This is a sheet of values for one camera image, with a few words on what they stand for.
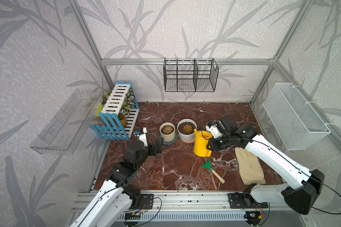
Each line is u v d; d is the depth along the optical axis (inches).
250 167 33.3
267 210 27.5
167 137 36.3
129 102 34.3
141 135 24.5
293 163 16.6
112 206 22.2
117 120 31.5
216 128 24.2
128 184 26.3
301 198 14.9
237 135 20.2
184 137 35.9
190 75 41.2
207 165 34.1
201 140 28.8
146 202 28.8
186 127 36.0
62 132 26.2
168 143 37.4
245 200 25.7
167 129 36.7
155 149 25.1
